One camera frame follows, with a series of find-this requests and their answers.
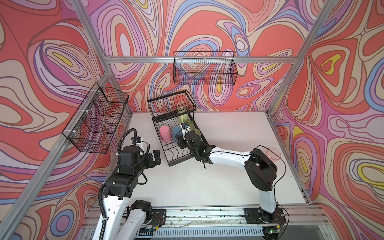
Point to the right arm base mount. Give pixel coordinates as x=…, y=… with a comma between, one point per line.
x=259, y=216

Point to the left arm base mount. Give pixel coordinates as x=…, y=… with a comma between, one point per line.
x=154, y=217

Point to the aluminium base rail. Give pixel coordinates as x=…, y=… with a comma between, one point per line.
x=294, y=222

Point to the cream mug green handle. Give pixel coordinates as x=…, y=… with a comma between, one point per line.
x=183, y=115

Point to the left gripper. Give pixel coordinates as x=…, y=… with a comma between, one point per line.
x=151, y=163

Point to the green tumbler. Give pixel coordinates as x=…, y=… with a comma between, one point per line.
x=191, y=124
x=198, y=132

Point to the wall wire basket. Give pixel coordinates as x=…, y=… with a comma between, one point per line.
x=207, y=68
x=93, y=126

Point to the back wall wire basket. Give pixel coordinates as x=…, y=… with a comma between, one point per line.
x=207, y=68

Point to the clear pink tumbler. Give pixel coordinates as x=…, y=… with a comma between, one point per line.
x=273, y=154

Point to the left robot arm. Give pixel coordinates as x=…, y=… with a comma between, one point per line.
x=116, y=191

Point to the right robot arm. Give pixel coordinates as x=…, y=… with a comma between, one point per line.
x=261, y=171

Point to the pink plastic cup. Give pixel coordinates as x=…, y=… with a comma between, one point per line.
x=166, y=134

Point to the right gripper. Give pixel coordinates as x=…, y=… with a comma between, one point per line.
x=181, y=143

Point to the black wire dish rack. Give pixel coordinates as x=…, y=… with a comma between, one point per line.
x=174, y=111

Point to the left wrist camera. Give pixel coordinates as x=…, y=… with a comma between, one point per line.
x=136, y=141

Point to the left wall wire basket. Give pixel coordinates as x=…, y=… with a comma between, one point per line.
x=93, y=126

